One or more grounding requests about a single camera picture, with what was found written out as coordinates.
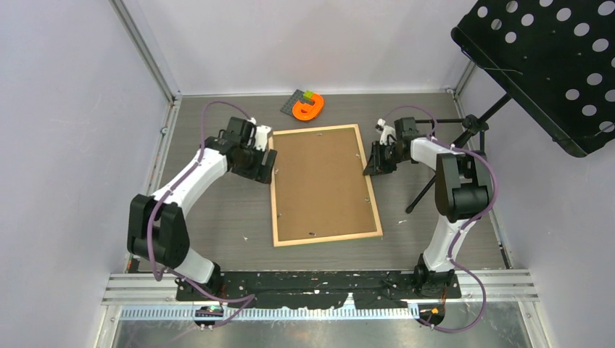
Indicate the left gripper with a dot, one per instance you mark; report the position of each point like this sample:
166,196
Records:
261,172

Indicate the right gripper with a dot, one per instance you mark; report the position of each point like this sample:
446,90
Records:
376,164

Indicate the wooden picture frame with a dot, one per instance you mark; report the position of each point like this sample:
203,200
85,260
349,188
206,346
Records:
375,211

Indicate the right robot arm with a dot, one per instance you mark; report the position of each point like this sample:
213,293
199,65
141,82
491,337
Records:
464,192

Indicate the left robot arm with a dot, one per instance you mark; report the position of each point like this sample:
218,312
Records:
157,229

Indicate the orange plastic horseshoe piece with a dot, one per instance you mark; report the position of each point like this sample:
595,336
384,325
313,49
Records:
304,111

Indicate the grey building baseplate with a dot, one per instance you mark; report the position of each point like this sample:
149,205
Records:
287,107

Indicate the green building brick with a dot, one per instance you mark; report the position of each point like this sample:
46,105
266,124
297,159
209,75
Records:
308,96

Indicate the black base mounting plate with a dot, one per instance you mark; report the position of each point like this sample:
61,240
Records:
317,290

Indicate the black perforated music stand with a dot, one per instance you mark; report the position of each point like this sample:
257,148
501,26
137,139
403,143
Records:
555,59

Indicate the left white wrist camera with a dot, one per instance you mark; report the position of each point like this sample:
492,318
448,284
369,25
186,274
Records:
260,135

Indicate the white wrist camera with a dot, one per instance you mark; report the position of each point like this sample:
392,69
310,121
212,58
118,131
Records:
386,132
260,135

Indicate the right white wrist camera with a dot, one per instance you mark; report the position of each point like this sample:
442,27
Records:
386,132

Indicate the aluminium rail frame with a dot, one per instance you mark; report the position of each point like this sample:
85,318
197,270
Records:
503,310

